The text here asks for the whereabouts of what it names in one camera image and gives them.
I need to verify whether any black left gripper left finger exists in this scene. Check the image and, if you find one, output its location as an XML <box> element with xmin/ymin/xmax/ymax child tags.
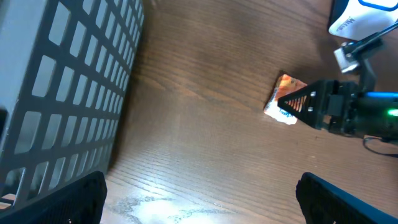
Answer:
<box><xmin>1</xmin><ymin>171</ymin><xmax>107</xmax><ymax>224</ymax></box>

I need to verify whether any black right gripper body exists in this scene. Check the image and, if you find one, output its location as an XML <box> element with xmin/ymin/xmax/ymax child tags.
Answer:
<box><xmin>326</xmin><ymin>82</ymin><xmax>397</xmax><ymax>139</ymax></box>

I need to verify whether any small orange packet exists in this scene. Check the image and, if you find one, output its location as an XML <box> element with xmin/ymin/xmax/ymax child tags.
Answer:
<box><xmin>264</xmin><ymin>72</ymin><xmax>307</xmax><ymax>125</ymax></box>

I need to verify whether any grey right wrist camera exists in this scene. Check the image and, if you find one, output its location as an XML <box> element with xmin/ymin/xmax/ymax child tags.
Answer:
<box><xmin>333</xmin><ymin>42</ymin><xmax>359</xmax><ymax>74</ymax></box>

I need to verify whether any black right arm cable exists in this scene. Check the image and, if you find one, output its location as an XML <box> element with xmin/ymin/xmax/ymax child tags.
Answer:
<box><xmin>348</xmin><ymin>20</ymin><xmax>398</xmax><ymax>55</ymax></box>

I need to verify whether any white barcode scanner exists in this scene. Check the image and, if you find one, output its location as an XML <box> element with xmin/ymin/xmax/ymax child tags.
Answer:
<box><xmin>328</xmin><ymin>0</ymin><xmax>397</xmax><ymax>40</ymax></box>

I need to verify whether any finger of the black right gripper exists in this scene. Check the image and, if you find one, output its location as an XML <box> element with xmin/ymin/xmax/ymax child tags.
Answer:
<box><xmin>279</xmin><ymin>80</ymin><xmax>339</xmax><ymax>129</ymax></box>

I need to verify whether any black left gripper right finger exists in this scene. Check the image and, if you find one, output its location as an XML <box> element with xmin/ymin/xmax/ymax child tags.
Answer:
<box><xmin>296</xmin><ymin>172</ymin><xmax>397</xmax><ymax>224</ymax></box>

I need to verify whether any grey plastic mesh basket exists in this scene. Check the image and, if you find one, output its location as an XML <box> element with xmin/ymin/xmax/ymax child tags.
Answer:
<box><xmin>1</xmin><ymin>0</ymin><xmax>145</xmax><ymax>216</ymax></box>

